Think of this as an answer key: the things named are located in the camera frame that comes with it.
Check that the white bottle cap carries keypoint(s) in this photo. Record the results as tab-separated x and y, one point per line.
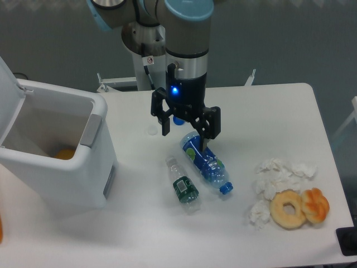
152	130

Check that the orange object at left edge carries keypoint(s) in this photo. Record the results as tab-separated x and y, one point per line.
1	230

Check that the crumpled white tissue lower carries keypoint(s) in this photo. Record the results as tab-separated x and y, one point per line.
260	214

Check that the white furniture at right edge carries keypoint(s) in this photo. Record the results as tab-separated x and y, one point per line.
345	129

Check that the crumpled white tissue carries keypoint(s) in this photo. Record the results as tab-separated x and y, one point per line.
276	175
260	214

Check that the black device at edge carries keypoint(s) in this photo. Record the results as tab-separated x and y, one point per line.
347	240

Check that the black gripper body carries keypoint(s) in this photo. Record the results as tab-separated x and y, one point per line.
185	97

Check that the ring donut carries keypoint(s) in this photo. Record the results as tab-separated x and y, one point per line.
286	211

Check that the white bin lid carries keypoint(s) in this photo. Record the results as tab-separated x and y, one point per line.
12	99

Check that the orange twisted bread roll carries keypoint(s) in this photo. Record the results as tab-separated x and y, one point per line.
314	205

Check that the green label plastic bottle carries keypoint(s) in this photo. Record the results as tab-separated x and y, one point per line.
186	191

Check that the blue label plastic bottle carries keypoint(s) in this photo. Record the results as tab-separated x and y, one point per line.
210	167

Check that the white trash bin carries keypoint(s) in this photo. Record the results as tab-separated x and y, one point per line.
53	118

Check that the orange object inside bin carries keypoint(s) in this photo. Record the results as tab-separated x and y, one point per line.
65	154

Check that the blue bottle cap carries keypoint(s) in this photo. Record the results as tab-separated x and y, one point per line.
178	121

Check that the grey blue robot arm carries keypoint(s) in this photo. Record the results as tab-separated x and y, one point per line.
169	42

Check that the crumpled white tissue upper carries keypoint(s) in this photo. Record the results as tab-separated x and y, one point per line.
276	175

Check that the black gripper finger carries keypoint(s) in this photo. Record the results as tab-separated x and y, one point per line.
158	96
207	122

